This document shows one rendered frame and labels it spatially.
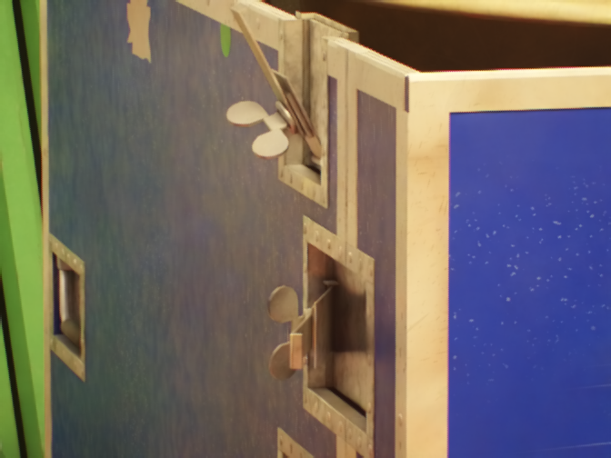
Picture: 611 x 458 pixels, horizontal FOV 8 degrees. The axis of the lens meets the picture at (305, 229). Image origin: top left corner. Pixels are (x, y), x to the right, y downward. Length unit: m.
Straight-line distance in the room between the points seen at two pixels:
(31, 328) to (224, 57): 1.96
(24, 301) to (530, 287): 2.39
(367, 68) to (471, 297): 0.16
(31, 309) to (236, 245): 1.97
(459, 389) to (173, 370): 0.65
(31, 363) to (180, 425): 1.75
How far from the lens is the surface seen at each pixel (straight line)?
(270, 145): 2.62
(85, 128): 3.36
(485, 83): 2.41
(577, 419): 2.47
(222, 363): 2.91
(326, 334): 2.62
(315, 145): 2.65
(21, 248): 4.80
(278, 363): 2.61
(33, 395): 4.80
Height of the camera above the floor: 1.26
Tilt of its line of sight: 9 degrees down
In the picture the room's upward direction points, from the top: straight up
